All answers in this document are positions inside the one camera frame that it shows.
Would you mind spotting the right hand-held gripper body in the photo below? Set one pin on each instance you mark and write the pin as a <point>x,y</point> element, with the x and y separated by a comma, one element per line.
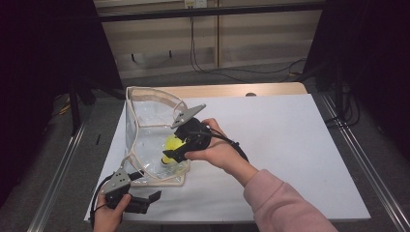
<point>195,135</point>

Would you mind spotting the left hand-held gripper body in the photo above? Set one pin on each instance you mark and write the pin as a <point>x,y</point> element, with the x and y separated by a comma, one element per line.
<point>118,183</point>

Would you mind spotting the clear plastic bag beige trim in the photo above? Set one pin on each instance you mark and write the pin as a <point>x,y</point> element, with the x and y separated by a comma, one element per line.
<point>148,145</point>

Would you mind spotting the person's right hand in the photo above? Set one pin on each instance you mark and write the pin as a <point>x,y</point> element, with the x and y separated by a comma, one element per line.
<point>219,154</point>

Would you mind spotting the person's left hand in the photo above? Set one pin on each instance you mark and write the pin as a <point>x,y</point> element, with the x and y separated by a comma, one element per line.
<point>107,220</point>

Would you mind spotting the small black floor item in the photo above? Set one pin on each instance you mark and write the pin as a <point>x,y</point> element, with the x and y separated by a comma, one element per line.
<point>98,139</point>

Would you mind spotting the dark round table grommet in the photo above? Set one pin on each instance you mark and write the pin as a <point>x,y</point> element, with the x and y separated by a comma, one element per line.
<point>250,94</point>

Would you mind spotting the black stand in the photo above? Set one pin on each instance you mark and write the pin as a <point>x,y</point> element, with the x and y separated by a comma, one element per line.
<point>74,109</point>

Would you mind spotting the black horizontal bar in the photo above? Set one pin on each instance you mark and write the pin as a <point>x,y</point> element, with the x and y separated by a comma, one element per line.
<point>209,12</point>

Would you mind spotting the white power outlet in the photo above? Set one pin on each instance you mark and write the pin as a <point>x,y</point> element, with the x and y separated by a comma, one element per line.
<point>195,3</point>

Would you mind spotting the white table cover sheet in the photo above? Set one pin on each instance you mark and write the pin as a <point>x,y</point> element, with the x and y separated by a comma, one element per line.
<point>328,135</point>

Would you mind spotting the black curtain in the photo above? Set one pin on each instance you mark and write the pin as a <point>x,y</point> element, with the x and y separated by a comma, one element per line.
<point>380,48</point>
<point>38,64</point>

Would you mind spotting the metal floor rail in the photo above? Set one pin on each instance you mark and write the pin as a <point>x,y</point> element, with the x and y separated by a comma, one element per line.
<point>53,190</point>
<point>364,160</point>

